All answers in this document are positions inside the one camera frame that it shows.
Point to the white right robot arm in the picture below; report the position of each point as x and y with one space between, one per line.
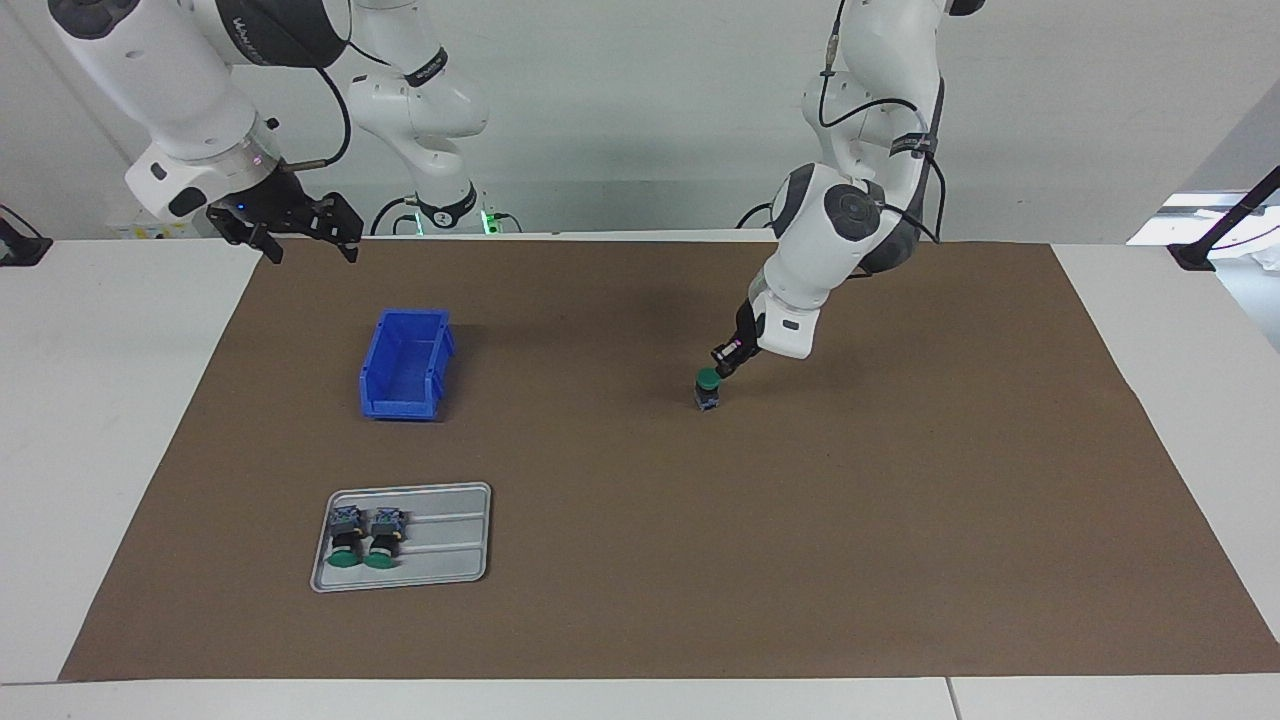
170 80

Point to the brown paper table mat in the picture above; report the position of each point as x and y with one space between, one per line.
800 520

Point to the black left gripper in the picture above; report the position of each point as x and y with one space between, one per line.
750 330

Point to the green push button switch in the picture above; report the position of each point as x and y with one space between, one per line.
708 380
345 535
383 535

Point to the blue plastic storage bin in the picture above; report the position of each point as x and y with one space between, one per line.
405 365

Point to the black clamp stand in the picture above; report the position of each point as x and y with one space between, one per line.
1190 258

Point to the white box with yellow labels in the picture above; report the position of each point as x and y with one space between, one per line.
150 231

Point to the black desk mount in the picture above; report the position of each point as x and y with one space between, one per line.
20 250

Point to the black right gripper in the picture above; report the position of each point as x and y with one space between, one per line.
265 208

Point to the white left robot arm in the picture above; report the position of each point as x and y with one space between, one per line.
810 260

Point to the green lit base connector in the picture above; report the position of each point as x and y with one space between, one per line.
490 220

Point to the silver metal tray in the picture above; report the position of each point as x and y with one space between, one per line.
445 550

